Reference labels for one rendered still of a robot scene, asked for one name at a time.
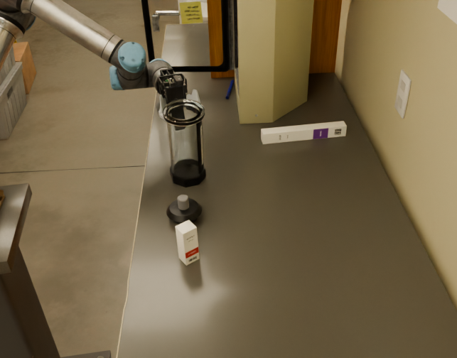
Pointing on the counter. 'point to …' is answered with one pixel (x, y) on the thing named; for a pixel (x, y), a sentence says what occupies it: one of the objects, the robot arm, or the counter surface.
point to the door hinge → (232, 35)
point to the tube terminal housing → (272, 57)
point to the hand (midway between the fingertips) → (183, 116)
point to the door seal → (192, 68)
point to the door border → (222, 40)
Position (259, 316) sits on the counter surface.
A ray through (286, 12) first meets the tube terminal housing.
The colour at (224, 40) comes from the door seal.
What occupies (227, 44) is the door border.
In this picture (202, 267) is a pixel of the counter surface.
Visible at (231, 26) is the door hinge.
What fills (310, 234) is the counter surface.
